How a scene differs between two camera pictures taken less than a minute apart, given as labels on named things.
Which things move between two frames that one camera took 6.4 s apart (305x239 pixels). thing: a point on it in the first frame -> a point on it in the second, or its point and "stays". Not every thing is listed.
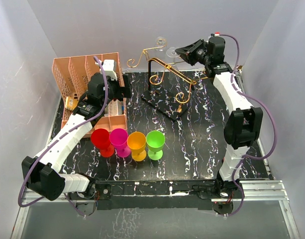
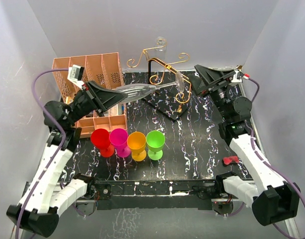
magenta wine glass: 118,138 stays
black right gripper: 188,52 -> 211,75
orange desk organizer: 72,74 stays
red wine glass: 100,139 stays
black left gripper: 122,91 -> 99,98
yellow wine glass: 136,142 stays
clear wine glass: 171,52 -> 133,92
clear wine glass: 160,41 stays
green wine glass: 155,141 stays
